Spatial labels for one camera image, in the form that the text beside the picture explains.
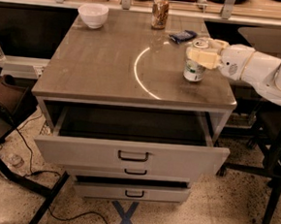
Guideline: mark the brown bag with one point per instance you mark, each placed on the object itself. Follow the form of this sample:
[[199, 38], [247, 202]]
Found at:
[[16, 102]]

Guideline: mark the bottom drawer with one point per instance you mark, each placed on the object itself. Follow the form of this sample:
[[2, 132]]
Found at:
[[131, 189]]

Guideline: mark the white bowl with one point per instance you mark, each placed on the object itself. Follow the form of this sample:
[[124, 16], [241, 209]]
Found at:
[[93, 15]]

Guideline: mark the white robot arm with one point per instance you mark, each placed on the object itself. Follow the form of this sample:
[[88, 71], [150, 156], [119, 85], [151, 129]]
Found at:
[[263, 73]]

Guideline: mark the blue snack packet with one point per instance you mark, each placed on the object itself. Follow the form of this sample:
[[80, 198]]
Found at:
[[183, 36]]

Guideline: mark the black office chair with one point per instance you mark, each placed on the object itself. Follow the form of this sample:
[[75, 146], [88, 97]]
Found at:
[[266, 133]]

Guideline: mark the middle drawer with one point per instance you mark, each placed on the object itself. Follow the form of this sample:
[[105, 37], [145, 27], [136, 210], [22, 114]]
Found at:
[[123, 173]]

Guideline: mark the blue tape cross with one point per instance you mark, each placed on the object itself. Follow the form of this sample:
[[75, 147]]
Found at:
[[125, 215]]

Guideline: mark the brown gold drink can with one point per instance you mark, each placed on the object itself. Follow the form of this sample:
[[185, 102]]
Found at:
[[160, 11]]

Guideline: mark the green white 7up can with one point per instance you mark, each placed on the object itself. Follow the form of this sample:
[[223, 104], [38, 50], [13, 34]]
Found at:
[[193, 71]]

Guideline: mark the grey drawer cabinet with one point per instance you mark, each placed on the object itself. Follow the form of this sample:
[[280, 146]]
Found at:
[[126, 63]]

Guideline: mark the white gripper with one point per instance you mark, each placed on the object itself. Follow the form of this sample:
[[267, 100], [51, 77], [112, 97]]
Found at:
[[236, 62]]

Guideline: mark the open top drawer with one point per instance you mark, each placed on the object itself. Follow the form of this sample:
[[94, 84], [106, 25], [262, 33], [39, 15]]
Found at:
[[169, 142]]

